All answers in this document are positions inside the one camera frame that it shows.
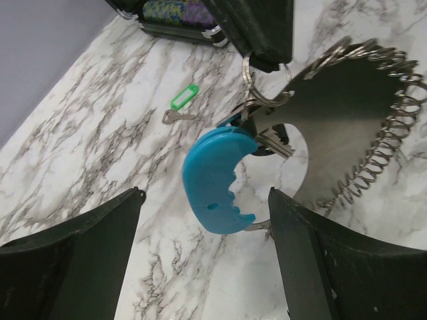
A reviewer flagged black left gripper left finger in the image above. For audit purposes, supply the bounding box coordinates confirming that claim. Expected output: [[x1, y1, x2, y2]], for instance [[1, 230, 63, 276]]
[[1, 187, 146, 319]]

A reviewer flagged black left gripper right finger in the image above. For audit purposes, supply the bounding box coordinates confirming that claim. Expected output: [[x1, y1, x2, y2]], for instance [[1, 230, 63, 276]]
[[268, 189, 426, 319]]

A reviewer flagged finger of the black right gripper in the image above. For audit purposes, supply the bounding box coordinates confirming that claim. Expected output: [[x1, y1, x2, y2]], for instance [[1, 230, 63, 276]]
[[203, 0, 294, 72]]

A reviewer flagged key with black tag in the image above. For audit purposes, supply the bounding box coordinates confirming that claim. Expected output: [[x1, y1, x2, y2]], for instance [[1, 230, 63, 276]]
[[216, 99, 295, 159]]

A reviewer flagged black poker chip case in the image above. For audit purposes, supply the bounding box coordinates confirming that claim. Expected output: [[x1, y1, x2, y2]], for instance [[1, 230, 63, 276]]
[[106, 0, 228, 47]]

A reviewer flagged key with green tag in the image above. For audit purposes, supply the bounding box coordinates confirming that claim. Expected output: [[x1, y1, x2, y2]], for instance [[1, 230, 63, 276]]
[[161, 84, 199, 125]]

